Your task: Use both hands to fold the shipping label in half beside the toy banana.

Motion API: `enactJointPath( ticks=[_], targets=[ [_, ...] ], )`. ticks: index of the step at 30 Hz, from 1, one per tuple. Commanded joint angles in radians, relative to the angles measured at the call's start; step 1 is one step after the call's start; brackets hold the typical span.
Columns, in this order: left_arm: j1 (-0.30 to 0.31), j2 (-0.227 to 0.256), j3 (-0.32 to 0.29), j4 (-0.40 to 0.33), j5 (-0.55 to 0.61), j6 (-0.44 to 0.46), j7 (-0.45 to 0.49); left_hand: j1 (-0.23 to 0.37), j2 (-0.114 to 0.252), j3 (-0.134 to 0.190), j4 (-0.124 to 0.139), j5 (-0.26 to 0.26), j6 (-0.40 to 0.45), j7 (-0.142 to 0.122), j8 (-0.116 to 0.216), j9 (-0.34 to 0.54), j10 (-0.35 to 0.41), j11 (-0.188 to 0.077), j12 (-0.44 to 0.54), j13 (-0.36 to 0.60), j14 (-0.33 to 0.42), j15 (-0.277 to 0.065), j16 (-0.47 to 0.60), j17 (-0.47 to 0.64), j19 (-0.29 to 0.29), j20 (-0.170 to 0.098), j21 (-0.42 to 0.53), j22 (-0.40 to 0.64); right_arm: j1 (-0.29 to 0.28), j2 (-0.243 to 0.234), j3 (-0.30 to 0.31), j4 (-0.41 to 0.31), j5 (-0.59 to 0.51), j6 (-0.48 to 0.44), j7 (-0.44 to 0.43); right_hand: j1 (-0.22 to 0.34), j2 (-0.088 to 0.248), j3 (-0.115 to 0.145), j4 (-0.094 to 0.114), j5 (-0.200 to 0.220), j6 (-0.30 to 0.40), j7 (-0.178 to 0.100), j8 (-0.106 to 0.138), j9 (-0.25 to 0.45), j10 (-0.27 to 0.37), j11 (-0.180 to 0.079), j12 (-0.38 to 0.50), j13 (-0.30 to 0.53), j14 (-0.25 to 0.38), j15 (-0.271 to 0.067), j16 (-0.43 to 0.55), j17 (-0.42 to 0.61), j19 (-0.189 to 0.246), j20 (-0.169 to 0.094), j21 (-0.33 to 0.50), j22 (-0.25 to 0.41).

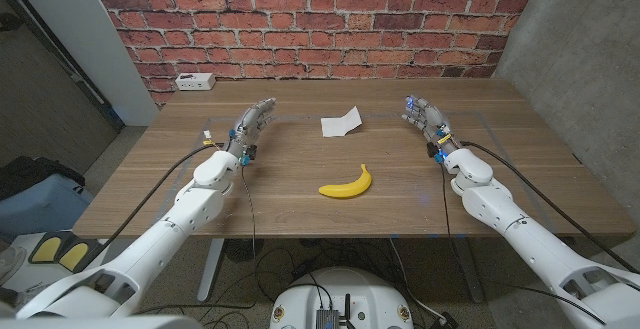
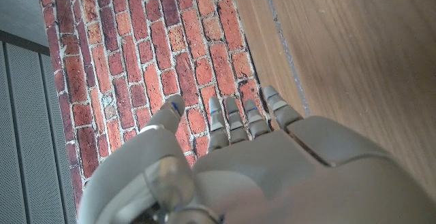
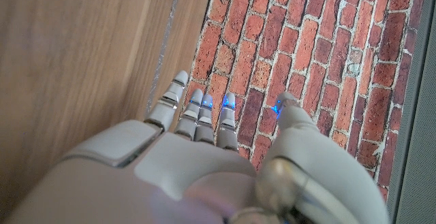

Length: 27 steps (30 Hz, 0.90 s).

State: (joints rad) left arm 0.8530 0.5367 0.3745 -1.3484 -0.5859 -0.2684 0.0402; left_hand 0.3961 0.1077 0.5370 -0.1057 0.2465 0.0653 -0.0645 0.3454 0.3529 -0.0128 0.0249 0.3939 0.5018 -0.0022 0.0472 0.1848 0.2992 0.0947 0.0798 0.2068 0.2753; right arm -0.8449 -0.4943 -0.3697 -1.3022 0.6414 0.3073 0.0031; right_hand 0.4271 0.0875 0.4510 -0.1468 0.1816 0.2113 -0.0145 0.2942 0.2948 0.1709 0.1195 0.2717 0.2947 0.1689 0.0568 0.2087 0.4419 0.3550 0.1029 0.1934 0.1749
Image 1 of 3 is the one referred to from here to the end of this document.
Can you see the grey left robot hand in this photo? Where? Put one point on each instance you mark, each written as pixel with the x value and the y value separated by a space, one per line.
pixel 250 124

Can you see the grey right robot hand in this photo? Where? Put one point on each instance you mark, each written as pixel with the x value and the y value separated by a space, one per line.
pixel 430 119

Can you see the white paper shipping label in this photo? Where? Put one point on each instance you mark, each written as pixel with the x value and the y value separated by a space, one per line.
pixel 340 125

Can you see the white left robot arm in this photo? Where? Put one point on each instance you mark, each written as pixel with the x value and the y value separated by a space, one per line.
pixel 165 229

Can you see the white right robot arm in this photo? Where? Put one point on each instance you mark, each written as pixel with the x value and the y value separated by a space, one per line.
pixel 525 234

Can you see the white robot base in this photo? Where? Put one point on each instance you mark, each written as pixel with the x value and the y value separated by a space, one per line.
pixel 345 284

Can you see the yellow toy banana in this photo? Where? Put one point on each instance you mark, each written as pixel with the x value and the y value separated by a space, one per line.
pixel 350 189

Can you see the white power strip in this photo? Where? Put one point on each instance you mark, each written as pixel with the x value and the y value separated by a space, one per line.
pixel 195 82

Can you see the red brick print backdrop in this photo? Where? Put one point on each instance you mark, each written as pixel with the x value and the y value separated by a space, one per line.
pixel 320 19

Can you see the black round floor disc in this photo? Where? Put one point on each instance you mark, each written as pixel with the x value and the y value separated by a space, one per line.
pixel 242 250

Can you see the white table leg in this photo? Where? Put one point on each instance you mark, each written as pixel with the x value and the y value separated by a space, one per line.
pixel 210 269

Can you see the grey table leg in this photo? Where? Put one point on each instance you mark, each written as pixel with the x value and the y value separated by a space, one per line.
pixel 470 274

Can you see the black antenna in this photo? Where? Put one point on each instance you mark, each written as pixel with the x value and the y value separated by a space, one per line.
pixel 347 309

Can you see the small grey electronics box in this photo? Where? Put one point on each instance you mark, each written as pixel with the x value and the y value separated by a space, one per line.
pixel 327 319

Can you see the yellow foot pedal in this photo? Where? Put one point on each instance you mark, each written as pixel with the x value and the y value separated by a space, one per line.
pixel 74 256
pixel 47 250

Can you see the blue storage bin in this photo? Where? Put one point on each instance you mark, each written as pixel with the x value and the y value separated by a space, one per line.
pixel 45 206

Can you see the black bag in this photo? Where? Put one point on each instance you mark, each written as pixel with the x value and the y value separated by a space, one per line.
pixel 30 174

